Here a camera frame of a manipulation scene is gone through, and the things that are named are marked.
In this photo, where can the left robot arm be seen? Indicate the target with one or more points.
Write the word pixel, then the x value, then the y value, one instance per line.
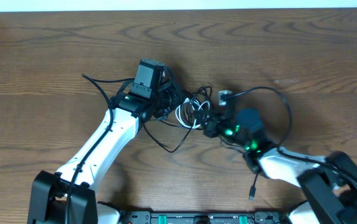
pixel 69 194

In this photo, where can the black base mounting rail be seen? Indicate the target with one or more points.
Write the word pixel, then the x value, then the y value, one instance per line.
pixel 147 217

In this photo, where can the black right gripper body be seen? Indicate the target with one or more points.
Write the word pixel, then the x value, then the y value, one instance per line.
pixel 211 126

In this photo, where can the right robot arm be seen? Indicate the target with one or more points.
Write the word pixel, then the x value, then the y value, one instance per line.
pixel 329 183

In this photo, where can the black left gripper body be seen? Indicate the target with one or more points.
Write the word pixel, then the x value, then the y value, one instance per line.
pixel 172 101

